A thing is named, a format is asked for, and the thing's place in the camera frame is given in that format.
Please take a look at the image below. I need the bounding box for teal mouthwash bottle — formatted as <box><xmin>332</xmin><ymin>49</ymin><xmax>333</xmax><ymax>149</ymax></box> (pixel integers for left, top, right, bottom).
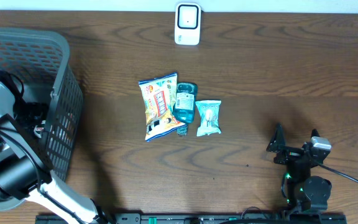
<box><xmin>173</xmin><ymin>82</ymin><xmax>198</xmax><ymax>137</ymax></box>

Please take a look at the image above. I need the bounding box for grey plastic shopping basket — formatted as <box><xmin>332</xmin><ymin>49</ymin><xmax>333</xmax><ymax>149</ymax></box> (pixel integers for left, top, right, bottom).
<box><xmin>0</xmin><ymin>27</ymin><xmax>83</xmax><ymax>211</ymax></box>

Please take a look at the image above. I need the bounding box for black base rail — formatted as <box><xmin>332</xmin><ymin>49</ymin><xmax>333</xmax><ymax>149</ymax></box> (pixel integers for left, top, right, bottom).
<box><xmin>35</xmin><ymin>212</ymin><xmax>347</xmax><ymax>224</ymax></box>

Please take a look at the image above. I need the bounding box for white barcode scanner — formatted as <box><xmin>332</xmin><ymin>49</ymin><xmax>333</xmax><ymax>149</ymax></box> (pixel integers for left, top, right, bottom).
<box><xmin>174</xmin><ymin>2</ymin><xmax>202</xmax><ymax>45</ymax></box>

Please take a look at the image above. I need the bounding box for small white red packet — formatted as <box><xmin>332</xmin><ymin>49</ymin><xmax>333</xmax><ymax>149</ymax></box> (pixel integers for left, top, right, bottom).
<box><xmin>34</xmin><ymin>124</ymin><xmax>44</xmax><ymax>139</ymax></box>

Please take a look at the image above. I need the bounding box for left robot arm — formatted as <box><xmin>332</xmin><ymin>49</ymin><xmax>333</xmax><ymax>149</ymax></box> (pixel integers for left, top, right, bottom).
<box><xmin>0</xmin><ymin>70</ymin><xmax>115</xmax><ymax>223</ymax></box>

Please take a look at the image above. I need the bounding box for teal wet wipes pack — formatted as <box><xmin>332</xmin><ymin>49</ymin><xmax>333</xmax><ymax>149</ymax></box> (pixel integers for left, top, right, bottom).
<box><xmin>196</xmin><ymin>100</ymin><xmax>221</xmax><ymax>137</ymax></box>

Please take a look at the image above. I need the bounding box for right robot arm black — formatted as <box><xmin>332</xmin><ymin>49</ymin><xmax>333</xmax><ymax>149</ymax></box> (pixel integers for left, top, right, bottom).
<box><xmin>266</xmin><ymin>124</ymin><xmax>332</xmax><ymax>220</ymax></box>

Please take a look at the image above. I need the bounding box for yellow snack bag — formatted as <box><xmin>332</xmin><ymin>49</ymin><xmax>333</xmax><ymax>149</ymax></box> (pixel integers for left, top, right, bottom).
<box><xmin>138</xmin><ymin>73</ymin><xmax>186</xmax><ymax>142</ymax></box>

